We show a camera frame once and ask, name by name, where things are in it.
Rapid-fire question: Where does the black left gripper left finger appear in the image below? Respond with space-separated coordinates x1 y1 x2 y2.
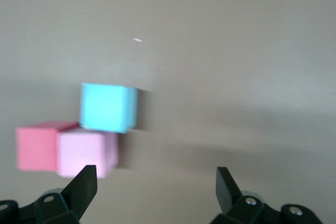
0 165 98 224

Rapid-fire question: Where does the brown table mat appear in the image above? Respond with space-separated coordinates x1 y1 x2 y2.
0 0 336 224

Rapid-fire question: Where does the blue foam cube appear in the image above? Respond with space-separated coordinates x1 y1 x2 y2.
79 82 139 134

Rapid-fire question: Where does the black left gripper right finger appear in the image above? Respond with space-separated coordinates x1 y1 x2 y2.
211 166 323 224

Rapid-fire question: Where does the pink foam cube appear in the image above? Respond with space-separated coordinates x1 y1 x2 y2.
56 131 119 179

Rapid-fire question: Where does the red foam cube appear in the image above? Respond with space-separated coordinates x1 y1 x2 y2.
15 121 81 172

